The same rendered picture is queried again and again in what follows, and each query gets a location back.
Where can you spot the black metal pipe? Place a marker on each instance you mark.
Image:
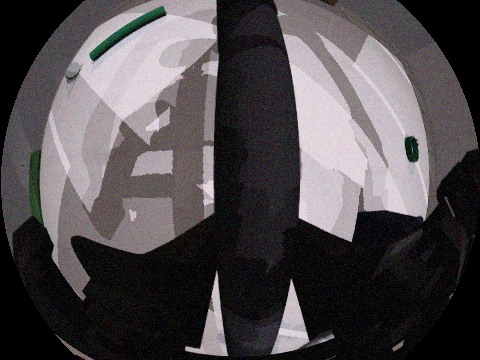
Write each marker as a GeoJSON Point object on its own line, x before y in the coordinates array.
{"type": "Point", "coordinates": [256, 177]}

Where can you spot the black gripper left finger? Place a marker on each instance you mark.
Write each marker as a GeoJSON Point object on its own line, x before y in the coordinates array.
{"type": "Point", "coordinates": [175, 278]}

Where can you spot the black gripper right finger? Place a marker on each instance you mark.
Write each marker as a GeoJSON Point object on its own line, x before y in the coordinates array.
{"type": "Point", "coordinates": [331, 274]}

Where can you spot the black post with cap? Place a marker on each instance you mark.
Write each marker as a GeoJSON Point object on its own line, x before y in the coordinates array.
{"type": "Point", "coordinates": [219, 27]}

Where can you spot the dark green cylinder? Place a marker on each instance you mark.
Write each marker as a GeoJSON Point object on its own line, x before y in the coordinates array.
{"type": "Point", "coordinates": [123, 32]}

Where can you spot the dark green ring with two small tabs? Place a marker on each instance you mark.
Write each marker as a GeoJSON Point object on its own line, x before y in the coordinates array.
{"type": "Point", "coordinates": [411, 149]}

